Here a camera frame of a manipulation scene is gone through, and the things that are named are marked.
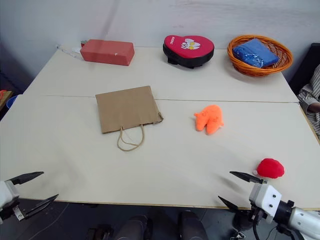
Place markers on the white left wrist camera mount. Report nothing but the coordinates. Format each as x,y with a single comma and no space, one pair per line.
7,191

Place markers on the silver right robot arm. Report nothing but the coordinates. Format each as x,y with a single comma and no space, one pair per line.
302,221

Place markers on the dark rounded shape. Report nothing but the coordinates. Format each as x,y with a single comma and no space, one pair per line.
192,226
133,228

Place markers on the dark chair back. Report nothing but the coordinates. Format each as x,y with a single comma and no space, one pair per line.
306,67

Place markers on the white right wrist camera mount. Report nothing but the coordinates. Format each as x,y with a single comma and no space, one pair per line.
266,200

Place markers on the blue folded cloth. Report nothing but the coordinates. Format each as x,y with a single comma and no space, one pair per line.
256,53

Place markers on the person in striped shirt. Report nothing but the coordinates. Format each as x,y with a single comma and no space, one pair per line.
311,95

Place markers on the orange wicker basket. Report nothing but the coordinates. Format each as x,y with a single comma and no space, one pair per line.
260,67

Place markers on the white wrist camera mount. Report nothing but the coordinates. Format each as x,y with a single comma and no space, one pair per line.
266,200
7,191

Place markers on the red heart-shaped punch pad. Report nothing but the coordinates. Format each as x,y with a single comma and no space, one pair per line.
190,48

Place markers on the orange plush toy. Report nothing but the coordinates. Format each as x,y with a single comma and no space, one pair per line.
210,117

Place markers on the brown paper bag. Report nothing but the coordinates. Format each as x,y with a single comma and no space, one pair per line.
127,110

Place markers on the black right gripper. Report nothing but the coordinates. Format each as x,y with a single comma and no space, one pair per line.
255,215

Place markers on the red rectangular foam block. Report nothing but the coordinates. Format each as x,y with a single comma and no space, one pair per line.
107,52

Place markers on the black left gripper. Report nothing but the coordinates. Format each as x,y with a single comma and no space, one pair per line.
8,212

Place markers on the person's bare forearm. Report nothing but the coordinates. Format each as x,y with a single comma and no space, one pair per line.
315,107

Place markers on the blue bucket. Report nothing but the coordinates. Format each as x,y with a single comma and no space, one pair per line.
12,101

